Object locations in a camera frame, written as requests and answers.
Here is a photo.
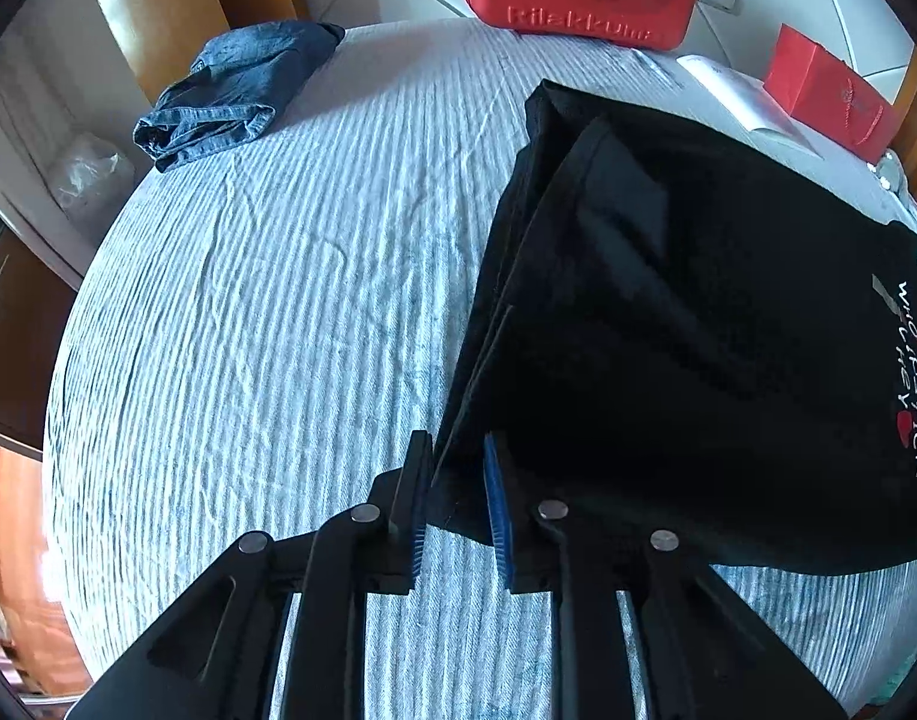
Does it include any black t-shirt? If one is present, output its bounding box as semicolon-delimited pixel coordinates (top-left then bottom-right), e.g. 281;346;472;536
429;82;917;574

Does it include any striped light blue bedsheet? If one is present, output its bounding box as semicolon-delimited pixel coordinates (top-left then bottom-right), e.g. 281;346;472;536
43;20;904;676

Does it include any clear plastic bag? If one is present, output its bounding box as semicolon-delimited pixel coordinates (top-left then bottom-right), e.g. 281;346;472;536
47;132;134;241

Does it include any white booklet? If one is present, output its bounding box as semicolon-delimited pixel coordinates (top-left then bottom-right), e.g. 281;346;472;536
676;54;818;156

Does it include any folded blue denim garment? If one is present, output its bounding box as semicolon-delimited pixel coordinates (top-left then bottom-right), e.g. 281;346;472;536
133;20;344;172

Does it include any red paper gift bag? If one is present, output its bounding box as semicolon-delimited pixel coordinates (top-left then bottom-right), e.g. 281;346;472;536
765;25;901;164

